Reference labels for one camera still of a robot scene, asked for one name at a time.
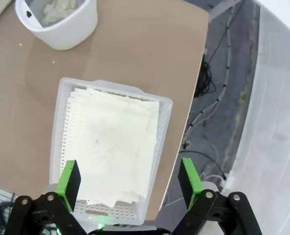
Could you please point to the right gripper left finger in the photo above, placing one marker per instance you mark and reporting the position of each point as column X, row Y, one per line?
column 70, row 181

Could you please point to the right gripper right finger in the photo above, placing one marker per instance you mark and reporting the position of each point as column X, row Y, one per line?
column 187, row 181

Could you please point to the crumpled white paper ball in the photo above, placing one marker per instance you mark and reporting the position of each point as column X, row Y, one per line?
column 69, row 3
column 51, row 13

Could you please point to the stack of white paper sheets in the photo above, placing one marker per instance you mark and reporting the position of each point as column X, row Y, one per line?
column 105, row 137

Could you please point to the white torn notebook sheet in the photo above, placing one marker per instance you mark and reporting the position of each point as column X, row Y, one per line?
column 144, row 171
column 91, row 91

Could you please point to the white round waste bin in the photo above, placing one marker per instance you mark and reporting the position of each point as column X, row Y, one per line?
column 69, row 34

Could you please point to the white perforated plastic basket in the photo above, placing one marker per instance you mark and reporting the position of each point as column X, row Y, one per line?
column 59, row 117

